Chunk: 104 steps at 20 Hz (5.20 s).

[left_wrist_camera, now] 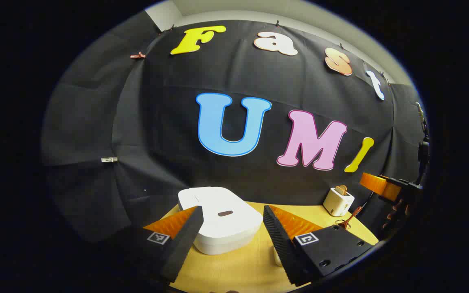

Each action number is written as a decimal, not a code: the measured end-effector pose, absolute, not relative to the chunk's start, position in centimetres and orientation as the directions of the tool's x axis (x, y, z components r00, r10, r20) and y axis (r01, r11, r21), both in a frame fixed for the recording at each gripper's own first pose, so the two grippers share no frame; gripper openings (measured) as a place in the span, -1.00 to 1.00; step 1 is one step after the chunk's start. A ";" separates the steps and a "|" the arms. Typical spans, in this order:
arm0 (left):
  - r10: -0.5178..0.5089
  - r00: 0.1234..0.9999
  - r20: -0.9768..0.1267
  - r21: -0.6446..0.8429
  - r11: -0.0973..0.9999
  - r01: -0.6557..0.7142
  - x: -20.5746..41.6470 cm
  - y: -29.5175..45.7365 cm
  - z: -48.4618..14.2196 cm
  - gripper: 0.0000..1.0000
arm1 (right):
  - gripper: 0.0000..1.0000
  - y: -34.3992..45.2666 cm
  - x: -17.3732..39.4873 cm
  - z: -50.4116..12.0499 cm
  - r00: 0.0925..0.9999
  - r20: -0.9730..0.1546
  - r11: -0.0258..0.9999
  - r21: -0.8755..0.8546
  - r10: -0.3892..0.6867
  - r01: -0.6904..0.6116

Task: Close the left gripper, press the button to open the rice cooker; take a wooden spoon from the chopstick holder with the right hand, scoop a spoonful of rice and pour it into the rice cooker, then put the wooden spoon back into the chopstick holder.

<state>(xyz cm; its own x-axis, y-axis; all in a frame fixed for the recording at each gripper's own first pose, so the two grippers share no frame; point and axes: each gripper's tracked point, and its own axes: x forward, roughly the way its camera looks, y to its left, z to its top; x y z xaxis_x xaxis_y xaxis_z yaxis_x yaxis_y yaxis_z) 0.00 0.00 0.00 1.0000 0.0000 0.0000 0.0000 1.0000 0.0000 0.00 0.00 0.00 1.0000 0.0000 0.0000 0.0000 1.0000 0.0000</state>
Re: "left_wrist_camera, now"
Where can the white rice cooker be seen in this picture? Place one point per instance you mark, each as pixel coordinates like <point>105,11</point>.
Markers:
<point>226,230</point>

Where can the white clip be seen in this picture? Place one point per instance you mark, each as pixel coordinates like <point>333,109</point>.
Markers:
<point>109,159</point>

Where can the white toaster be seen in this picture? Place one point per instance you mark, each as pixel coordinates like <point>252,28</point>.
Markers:
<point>338,205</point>

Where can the brown wooden spoon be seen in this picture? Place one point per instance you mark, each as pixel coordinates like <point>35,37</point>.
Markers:
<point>352,215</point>

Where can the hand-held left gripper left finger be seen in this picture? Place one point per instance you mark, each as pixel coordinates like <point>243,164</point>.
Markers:
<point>185,240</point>

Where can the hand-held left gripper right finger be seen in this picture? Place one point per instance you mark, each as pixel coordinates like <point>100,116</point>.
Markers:
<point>279,240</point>

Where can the white rice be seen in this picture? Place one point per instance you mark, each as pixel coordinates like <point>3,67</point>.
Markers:
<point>277,257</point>

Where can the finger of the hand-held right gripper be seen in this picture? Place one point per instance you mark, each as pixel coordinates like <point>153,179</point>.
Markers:
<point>375,183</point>

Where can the black backdrop cloth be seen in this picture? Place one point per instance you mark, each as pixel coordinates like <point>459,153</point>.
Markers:
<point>169,122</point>

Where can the copper clip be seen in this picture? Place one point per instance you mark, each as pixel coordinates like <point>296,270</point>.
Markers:
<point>138,55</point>

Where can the toast slice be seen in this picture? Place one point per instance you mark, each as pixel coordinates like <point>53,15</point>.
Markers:
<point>344,189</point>
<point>339,190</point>

